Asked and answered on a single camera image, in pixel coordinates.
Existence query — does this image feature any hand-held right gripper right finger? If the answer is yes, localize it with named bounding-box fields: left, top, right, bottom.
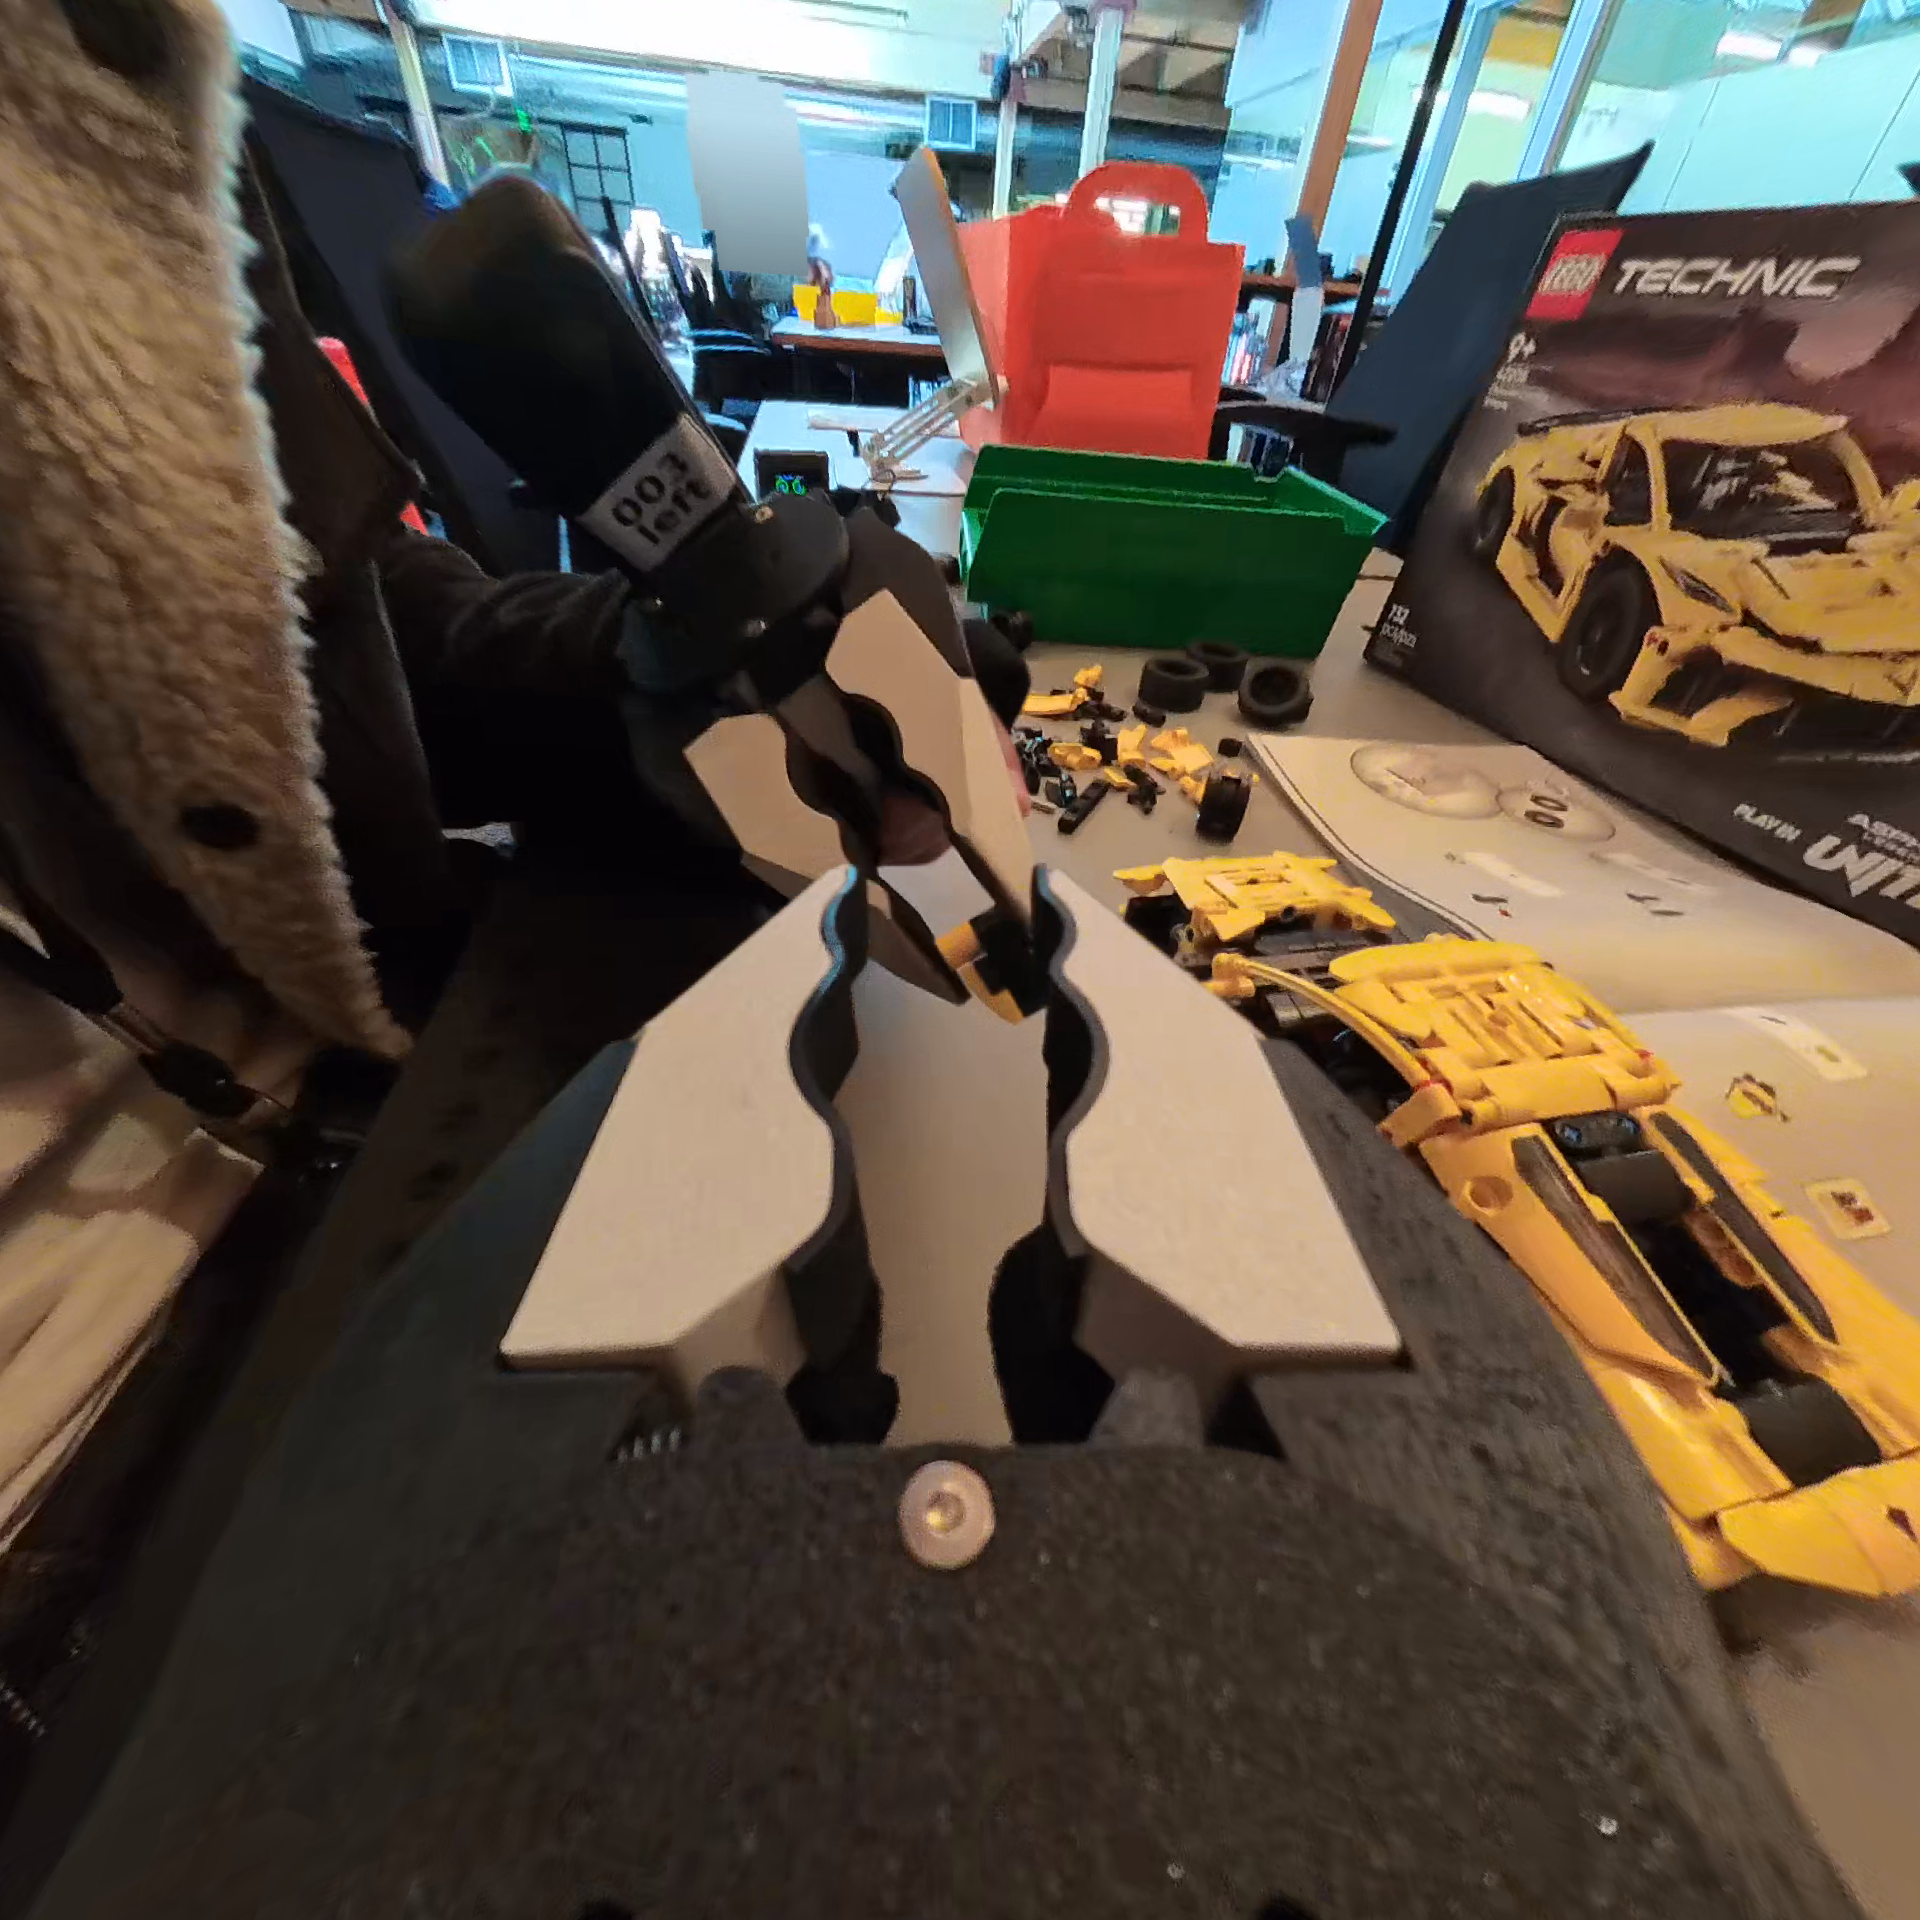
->
left=991, top=865, right=1409, bottom=1449

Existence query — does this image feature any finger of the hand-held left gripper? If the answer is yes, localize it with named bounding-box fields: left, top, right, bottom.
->
left=780, top=587, right=1040, bottom=978
left=683, top=708, right=975, bottom=1004

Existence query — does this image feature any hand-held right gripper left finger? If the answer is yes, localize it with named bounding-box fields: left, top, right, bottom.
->
left=498, top=864, right=907, bottom=1449

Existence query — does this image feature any small yellow brick connector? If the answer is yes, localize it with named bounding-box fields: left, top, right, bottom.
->
left=934, top=905, right=1049, bottom=1025

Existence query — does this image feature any person's left forearm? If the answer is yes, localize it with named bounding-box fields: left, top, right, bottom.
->
left=375, top=532, right=708, bottom=842

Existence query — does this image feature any grey desk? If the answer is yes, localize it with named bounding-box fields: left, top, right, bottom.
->
left=833, top=569, right=1920, bottom=1920

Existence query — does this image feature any person's left hand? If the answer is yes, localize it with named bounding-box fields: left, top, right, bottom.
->
left=876, top=780, right=963, bottom=870

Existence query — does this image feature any white table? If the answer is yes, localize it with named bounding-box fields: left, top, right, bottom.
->
left=742, top=396, right=979, bottom=564

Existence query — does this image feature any pile of yellow black brick parts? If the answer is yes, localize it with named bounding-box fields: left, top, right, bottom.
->
left=1012, top=659, right=1262, bottom=842

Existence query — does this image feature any green storage bin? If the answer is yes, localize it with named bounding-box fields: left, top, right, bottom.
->
left=957, top=441, right=1390, bottom=661

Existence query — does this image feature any yellow brick car model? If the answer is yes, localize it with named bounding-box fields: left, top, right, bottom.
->
left=1112, top=846, right=1920, bottom=1596

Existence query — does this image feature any red plastic bin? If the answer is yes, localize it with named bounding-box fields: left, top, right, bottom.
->
left=952, top=162, right=1248, bottom=464

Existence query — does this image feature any open instruction booklet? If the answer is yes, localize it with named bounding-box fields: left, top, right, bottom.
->
left=1245, top=731, right=1920, bottom=1321

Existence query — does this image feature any black office chair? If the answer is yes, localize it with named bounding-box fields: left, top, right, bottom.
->
left=1213, top=381, right=1399, bottom=467

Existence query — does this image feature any toy car set box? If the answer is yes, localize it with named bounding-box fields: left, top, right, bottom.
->
left=1362, top=194, right=1920, bottom=947

